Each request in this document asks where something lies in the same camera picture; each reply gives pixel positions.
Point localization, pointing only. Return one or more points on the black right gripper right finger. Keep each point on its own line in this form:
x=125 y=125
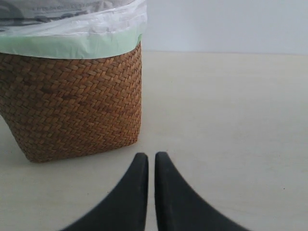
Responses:
x=179 y=208

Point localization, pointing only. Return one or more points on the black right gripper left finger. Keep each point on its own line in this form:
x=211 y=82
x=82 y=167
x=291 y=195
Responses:
x=125 y=207

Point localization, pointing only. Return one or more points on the woven brown wicker basket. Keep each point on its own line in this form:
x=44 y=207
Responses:
x=65 y=108

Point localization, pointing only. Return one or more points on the green plastic bin liner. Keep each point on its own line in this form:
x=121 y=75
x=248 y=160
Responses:
x=80 y=47

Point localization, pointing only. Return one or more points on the white plastic bin liner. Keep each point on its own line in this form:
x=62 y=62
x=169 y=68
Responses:
x=37 y=18

